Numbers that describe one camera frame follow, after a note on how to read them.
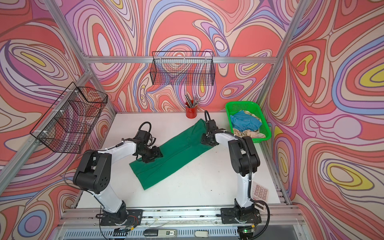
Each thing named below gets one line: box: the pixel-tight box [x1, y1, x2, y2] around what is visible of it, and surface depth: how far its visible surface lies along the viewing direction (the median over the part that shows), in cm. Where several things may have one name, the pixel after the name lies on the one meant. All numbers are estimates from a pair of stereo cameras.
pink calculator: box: [250, 180, 270, 202], surface depth 82 cm
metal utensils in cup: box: [184, 93, 201, 108], surface depth 114 cm
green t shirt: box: [129, 118, 214, 190], surface depth 95 cm
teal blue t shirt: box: [230, 110, 262, 132], surface depth 107 cm
